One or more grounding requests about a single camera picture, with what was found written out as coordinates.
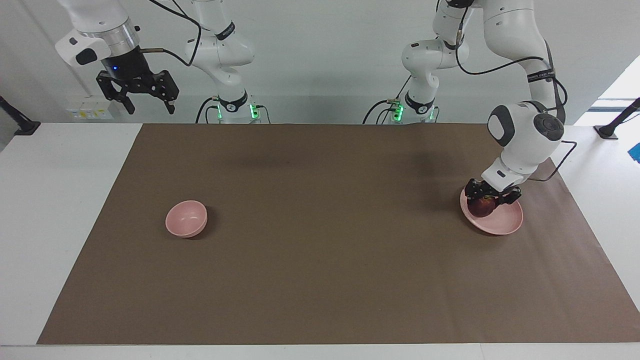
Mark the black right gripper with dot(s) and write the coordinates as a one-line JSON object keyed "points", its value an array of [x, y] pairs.
{"points": [[127, 70]]}

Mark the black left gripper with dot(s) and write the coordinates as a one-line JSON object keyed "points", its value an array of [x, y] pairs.
{"points": [[492, 192]]}

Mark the dark red apple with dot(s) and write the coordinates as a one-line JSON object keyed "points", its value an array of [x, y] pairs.
{"points": [[481, 207]]}

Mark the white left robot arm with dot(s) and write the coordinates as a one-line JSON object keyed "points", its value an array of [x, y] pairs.
{"points": [[525, 135]]}

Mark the pink round plate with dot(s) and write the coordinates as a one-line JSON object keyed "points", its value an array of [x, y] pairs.
{"points": [[500, 224]]}

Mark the pink small bowl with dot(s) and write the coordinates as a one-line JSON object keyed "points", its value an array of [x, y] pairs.
{"points": [[186, 219]]}

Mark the blue object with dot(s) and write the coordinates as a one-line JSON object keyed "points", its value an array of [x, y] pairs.
{"points": [[635, 152]]}

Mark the brown paper table mat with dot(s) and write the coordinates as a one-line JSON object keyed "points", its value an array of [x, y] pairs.
{"points": [[325, 240]]}

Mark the white wall socket strip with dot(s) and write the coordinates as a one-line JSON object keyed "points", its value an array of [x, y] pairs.
{"points": [[90, 110]]}

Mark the black camera stand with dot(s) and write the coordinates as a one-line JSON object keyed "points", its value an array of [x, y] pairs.
{"points": [[612, 127], [22, 125]]}

